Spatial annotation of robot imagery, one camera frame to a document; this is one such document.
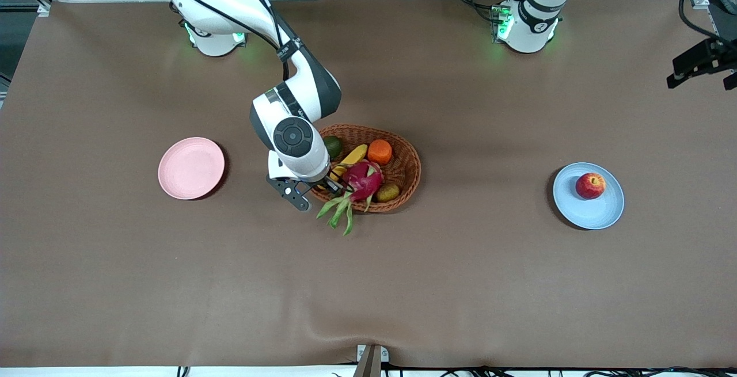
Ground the yellow banana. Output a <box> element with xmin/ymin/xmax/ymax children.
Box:
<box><xmin>329</xmin><ymin>144</ymin><xmax>369</xmax><ymax>183</ymax></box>

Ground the red apple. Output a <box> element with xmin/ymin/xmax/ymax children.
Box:
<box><xmin>575</xmin><ymin>172</ymin><xmax>606</xmax><ymax>200</ymax></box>

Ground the pink dragon fruit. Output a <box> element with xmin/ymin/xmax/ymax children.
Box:
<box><xmin>316</xmin><ymin>161</ymin><xmax>385</xmax><ymax>237</ymax></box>

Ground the orange fruit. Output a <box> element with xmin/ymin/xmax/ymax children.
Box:
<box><xmin>367</xmin><ymin>139</ymin><xmax>393</xmax><ymax>165</ymax></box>

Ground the brown wicker basket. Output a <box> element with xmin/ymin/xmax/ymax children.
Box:
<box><xmin>308</xmin><ymin>123</ymin><xmax>421</xmax><ymax>212</ymax></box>

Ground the brown table cloth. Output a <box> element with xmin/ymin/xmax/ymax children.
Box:
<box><xmin>0</xmin><ymin>0</ymin><xmax>737</xmax><ymax>369</ymax></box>

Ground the pink plate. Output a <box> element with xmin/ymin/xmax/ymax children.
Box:
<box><xmin>158</xmin><ymin>136</ymin><xmax>226</xmax><ymax>200</ymax></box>

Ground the blue plate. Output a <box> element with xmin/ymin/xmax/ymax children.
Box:
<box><xmin>553</xmin><ymin>162</ymin><xmax>625</xmax><ymax>230</ymax></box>

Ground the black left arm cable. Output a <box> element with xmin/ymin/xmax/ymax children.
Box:
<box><xmin>678</xmin><ymin>0</ymin><xmax>737</xmax><ymax>51</ymax></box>

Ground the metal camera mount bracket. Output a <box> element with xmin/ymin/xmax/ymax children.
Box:
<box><xmin>356</xmin><ymin>344</ymin><xmax>390</xmax><ymax>377</ymax></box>

